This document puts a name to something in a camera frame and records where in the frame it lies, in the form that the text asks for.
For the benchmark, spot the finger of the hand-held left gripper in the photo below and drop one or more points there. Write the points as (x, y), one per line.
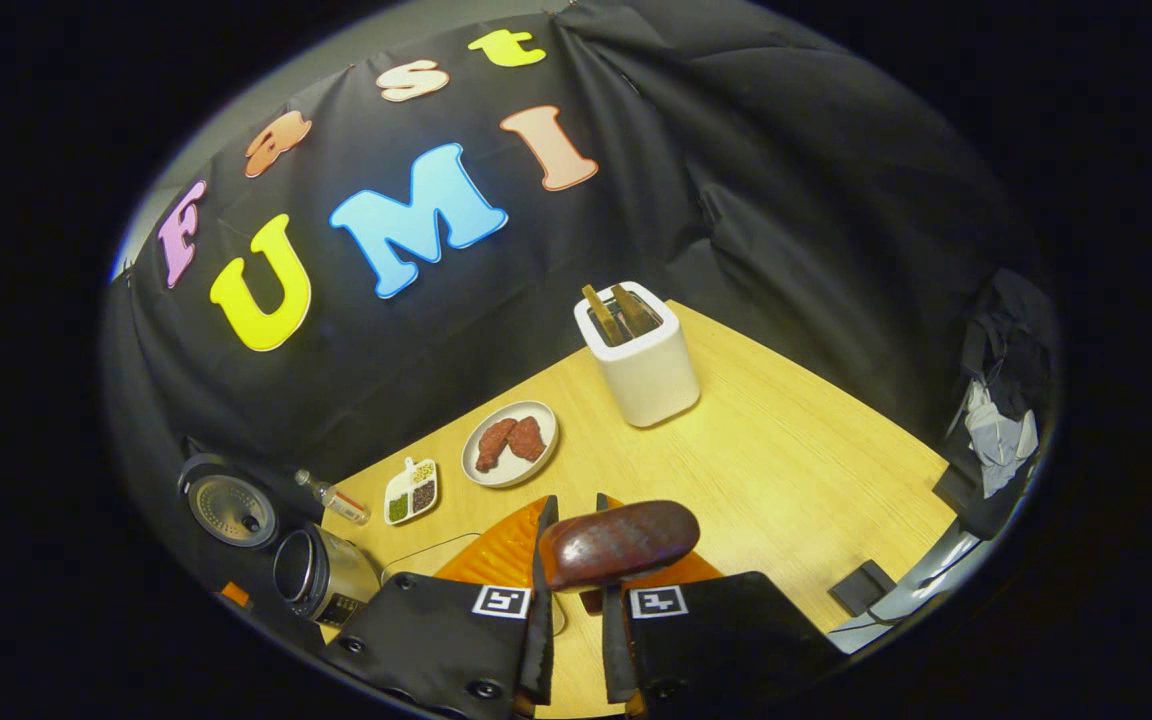
(235, 595)

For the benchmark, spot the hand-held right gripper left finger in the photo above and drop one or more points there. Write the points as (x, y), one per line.
(539, 650)

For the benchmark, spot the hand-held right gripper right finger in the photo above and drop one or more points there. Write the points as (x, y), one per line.
(616, 650)

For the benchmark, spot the dark grey rice cooker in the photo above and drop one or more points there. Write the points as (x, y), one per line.
(336, 580)

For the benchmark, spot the brown wooden spoon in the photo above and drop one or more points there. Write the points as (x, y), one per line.
(616, 545)

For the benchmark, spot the white slotted utensil holder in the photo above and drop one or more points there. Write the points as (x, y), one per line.
(646, 380)

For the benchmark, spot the clear glass bottle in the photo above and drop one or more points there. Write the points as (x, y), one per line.
(341, 503)

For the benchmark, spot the white round plate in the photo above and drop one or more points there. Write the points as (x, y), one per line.
(511, 475)

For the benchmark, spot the white divided bean dish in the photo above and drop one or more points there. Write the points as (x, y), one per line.
(414, 495)

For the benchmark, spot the brown meat piece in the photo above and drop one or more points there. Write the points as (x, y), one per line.
(494, 445)
(528, 438)

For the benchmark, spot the small black box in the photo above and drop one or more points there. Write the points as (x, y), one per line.
(863, 588)

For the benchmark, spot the grey white cloth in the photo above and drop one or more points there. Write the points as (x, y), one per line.
(1001, 435)

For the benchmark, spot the black backdrop cloth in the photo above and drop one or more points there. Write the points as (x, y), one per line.
(786, 200)

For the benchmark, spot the dark clothes pile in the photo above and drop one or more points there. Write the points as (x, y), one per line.
(996, 340)

